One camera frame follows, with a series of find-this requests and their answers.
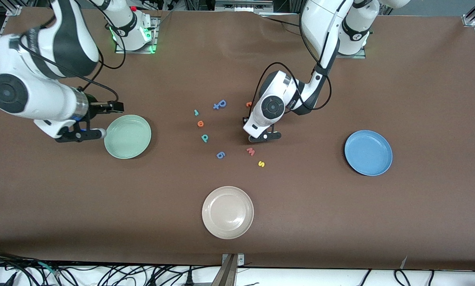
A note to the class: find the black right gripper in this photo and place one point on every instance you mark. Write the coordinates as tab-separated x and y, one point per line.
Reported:
94	108

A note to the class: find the teal foam letter p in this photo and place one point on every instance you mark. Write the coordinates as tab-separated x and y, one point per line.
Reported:
202	137

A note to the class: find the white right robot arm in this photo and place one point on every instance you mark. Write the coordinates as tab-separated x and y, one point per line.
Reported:
42	95

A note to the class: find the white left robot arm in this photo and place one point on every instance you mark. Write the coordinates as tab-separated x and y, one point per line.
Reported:
275	107

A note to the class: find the blue foam letter P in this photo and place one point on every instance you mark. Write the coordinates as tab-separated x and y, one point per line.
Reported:
221	104

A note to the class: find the pink foam letter w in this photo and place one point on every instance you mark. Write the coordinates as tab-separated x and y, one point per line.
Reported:
251	152

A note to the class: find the pale green plate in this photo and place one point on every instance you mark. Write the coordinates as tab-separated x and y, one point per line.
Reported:
130	137

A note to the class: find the blue foam number 6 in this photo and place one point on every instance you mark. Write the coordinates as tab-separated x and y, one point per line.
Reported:
217	155

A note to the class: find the beige plate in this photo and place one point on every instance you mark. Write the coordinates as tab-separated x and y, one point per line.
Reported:
227	212

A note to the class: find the silver box behind table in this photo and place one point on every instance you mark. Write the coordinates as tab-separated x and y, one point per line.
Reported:
243	4

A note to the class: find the blue plate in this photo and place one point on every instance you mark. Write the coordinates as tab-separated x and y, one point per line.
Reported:
368	153

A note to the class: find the white tape scrap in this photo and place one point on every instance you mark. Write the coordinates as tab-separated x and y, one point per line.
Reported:
404	262

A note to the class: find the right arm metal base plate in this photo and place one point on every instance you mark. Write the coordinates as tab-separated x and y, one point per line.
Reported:
154	39

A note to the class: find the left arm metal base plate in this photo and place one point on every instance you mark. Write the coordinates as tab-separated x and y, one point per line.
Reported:
358	55

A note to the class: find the metal table edge bracket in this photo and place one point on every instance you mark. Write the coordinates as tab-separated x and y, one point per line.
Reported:
228	274

